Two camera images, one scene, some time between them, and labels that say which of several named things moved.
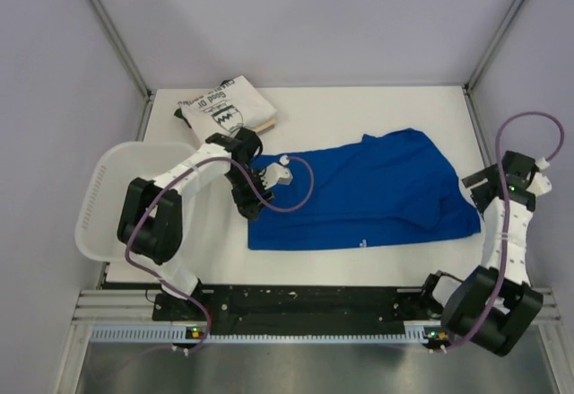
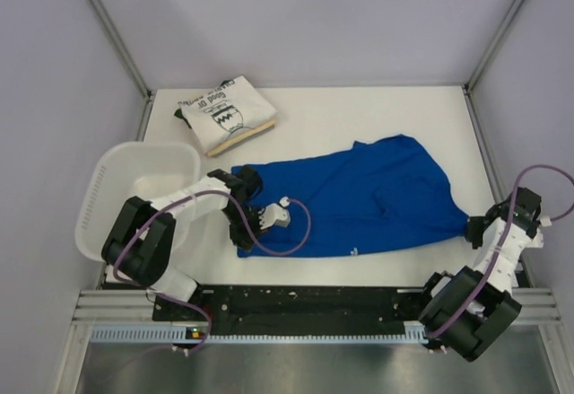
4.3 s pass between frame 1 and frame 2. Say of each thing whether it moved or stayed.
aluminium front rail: stayed
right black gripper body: moved
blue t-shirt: moved
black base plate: stayed
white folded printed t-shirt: stayed
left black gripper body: moved
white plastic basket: stayed
